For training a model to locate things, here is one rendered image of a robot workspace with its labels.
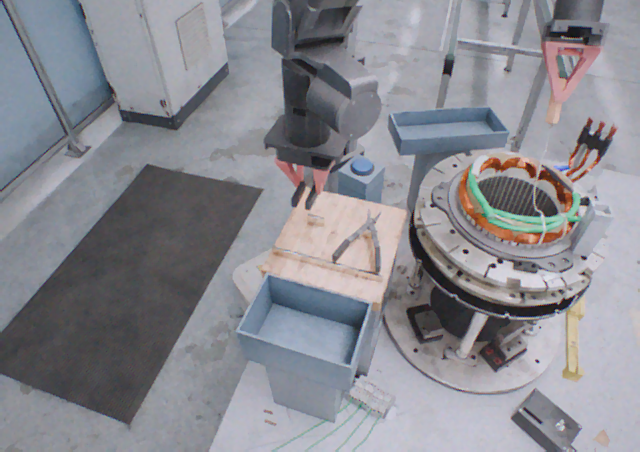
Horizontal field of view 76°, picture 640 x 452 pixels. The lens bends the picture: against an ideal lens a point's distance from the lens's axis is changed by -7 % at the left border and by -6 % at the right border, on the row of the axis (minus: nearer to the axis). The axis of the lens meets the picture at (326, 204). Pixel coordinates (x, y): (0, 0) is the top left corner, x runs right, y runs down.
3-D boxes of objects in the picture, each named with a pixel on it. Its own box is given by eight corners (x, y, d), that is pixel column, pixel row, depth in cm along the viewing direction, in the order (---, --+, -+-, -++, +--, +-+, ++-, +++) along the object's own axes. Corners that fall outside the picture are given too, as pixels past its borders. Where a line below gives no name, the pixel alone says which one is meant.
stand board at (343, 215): (378, 312, 64) (380, 303, 62) (261, 279, 68) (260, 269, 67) (405, 219, 78) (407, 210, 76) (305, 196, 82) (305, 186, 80)
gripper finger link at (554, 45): (580, 100, 59) (596, 31, 56) (589, 106, 53) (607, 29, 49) (531, 94, 61) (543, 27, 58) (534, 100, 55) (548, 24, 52)
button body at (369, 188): (375, 245, 107) (385, 165, 89) (360, 263, 103) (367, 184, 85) (352, 232, 110) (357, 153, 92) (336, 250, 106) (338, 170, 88)
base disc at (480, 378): (570, 412, 76) (572, 411, 76) (366, 369, 83) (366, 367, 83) (550, 254, 103) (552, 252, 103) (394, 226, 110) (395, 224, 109)
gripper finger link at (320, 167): (327, 212, 60) (328, 159, 53) (279, 200, 61) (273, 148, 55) (342, 180, 64) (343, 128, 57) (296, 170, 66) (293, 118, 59)
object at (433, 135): (464, 193, 121) (490, 105, 100) (479, 220, 113) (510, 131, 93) (378, 201, 118) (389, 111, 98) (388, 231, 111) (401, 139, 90)
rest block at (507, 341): (490, 343, 84) (497, 330, 80) (510, 330, 86) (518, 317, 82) (505, 361, 81) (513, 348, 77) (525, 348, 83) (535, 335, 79)
